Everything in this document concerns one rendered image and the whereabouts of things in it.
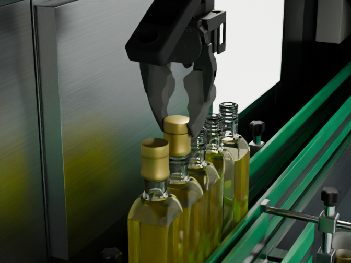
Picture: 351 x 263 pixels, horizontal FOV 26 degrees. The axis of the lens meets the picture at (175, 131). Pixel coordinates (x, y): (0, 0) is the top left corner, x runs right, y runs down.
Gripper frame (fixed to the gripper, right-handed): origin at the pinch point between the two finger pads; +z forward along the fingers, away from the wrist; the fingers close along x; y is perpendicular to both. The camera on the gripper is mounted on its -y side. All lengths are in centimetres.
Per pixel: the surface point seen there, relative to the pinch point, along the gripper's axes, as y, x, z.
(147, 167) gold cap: -7.3, 0.4, 2.9
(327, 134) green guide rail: 63, -4, 22
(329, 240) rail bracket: 22.6, -15.3, 23.7
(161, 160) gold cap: -6.7, -1.1, 2.0
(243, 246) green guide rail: 9.4, -6.1, 20.3
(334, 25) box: 119, 10, 12
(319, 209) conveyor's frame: 54, -6, 34
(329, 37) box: 119, 11, 15
